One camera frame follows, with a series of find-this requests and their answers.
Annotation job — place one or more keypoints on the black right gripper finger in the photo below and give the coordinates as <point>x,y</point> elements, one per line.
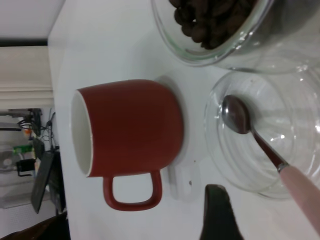
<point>217,215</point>

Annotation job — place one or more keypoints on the red ceramic mug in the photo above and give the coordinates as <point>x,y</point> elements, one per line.
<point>137,125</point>

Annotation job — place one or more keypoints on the coffee beans pile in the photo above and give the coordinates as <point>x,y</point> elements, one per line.
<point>207,20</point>

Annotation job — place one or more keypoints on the clear glass saucer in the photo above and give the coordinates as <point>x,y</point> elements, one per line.
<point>287,105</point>

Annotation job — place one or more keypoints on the black flat panel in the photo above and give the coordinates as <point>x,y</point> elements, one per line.
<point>42,180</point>

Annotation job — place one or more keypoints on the dark brown furniture piece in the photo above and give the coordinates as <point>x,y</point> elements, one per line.
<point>37,227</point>

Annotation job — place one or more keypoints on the small black box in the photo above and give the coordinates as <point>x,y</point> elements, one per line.
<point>25,167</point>

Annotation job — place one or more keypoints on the green circuit board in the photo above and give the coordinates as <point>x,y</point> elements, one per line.
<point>23,149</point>

